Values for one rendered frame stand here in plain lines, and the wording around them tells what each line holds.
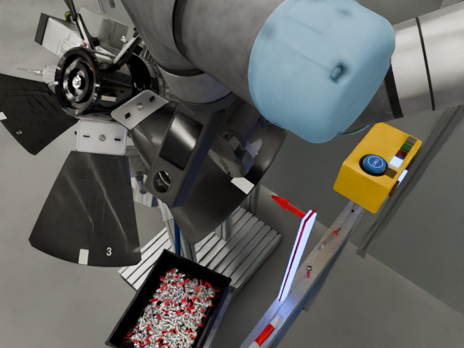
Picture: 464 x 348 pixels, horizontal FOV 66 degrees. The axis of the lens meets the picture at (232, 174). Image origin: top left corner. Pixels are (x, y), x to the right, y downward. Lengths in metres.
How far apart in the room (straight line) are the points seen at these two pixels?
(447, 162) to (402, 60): 1.00
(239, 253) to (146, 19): 1.50
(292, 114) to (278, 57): 0.03
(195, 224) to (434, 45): 0.37
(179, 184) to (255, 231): 1.38
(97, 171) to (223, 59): 0.55
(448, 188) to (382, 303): 0.68
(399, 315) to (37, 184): 1.95
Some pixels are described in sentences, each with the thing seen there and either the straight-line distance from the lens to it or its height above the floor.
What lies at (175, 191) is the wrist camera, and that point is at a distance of 0.37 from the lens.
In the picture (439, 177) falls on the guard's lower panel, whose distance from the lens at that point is 1.33.
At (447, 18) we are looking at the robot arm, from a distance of 0.31.
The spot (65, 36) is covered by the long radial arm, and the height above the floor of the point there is 1.13.
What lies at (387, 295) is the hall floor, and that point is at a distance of 1.84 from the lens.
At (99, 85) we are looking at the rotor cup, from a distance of 0.64.
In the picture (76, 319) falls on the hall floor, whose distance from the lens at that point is 1.80.
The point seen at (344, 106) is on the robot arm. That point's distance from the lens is 0.20.
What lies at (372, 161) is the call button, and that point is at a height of 1.08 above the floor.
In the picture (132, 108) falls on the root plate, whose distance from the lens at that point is 0.66.
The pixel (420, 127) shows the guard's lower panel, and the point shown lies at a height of 0.83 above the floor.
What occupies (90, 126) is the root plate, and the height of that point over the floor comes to 1.13.
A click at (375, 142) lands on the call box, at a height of 1.07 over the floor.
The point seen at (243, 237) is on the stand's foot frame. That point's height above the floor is 0.07.
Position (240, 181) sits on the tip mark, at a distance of 0.52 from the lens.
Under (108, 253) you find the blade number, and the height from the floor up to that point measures 0.95.
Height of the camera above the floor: 1.61
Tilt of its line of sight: 53 degrees down
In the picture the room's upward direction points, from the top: straight up
